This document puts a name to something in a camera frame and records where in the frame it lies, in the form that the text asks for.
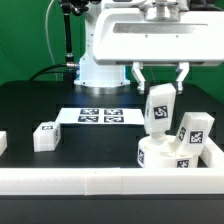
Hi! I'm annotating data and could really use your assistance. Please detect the white round stool seat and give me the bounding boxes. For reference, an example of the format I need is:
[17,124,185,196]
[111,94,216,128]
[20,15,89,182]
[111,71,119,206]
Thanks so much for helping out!
[137,135,198,168]

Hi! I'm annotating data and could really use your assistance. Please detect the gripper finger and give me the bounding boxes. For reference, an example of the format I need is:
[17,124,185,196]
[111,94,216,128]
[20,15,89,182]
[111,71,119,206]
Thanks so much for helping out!
[131,62,145,94]
[176,62,190,94]

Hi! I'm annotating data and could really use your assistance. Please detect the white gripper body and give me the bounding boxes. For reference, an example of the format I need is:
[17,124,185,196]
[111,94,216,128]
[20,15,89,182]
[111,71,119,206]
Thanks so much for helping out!
[93,0,224,66]

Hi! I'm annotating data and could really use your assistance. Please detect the black cable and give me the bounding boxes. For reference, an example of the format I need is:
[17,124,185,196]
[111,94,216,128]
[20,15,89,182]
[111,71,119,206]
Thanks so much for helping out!
[29,63,78,82]

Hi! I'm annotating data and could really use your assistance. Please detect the white U-shaped obstacle wall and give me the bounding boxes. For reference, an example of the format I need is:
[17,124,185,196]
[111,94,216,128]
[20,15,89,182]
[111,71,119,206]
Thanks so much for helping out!
[0,140,224,195]

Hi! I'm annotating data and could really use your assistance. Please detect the white marker sheet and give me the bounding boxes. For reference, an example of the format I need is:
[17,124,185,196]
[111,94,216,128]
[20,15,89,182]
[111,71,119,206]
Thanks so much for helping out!
[56,108,144,125]

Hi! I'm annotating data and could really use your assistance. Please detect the white cable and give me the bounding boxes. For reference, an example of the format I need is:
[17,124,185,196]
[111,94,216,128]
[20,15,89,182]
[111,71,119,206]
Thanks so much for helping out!
[44,0,60,81]

